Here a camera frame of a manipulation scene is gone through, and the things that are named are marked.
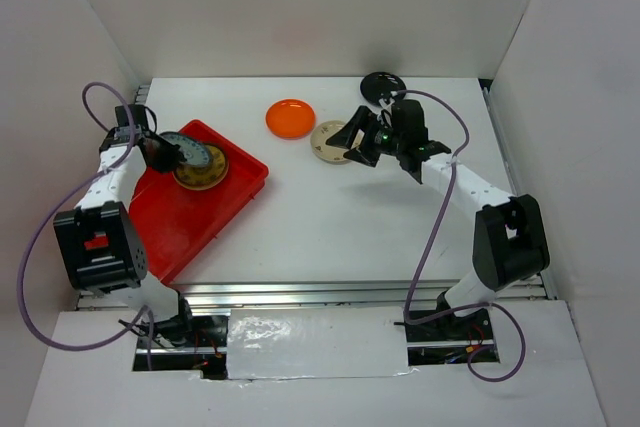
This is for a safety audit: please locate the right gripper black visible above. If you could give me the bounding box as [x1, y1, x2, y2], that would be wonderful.
[327, 105, 406, 167]

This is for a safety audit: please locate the blue white patterned plate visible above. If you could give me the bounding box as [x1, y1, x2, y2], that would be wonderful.
[160, 131, 213, 168]

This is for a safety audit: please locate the yellow brown patterned plate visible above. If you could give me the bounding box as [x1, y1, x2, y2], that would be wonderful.
[173, 143, 230, 191]

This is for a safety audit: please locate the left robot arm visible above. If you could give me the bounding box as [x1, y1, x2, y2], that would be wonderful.
[53, 104, 198, 347]

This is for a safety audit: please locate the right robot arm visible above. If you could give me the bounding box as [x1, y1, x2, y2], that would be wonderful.
[326, 99, 550, 339]

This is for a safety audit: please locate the red plastic bin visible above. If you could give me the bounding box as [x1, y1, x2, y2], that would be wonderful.
[129, 119, 269, 285]

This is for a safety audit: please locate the beige plate with motifs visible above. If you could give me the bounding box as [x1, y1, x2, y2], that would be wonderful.
[310, 120, 350, 165]

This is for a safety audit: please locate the black plate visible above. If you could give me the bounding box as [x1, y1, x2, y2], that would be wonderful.
[359, 71, 406, 107]

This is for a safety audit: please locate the orange plate far left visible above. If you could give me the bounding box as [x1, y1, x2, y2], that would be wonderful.
[265, 99, 316, 140]

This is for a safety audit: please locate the white foil cover sheet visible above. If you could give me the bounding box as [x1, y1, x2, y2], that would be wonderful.
[226, 307, 410, 380]

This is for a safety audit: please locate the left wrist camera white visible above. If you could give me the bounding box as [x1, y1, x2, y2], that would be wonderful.
[99, 125, 147, 153]

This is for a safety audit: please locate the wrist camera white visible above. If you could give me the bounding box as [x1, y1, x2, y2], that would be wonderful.
[99, 125, 147, 153]
[378, 95, 395, 126]

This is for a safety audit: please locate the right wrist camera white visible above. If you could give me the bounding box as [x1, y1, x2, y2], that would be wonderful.
[378, 95, 395, 126]

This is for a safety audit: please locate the aluminium rail front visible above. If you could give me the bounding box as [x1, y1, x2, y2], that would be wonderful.
[79, 279, 559, 309]

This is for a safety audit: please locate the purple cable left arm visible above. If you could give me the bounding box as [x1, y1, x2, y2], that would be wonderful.
[17, 81, 156, 371]

